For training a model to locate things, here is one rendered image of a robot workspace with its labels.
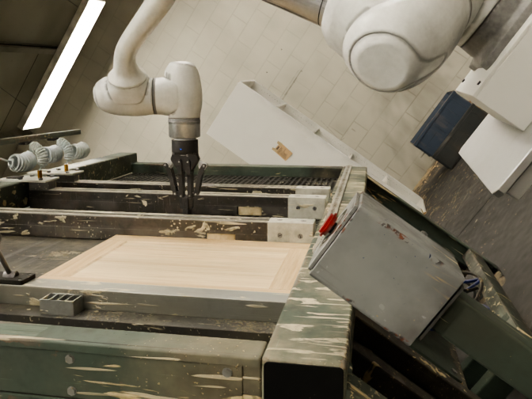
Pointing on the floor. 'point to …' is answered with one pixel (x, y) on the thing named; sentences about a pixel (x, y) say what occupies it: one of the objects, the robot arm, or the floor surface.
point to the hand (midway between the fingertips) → (186, 208)
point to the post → (488, 341)
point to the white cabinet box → (288, 138)
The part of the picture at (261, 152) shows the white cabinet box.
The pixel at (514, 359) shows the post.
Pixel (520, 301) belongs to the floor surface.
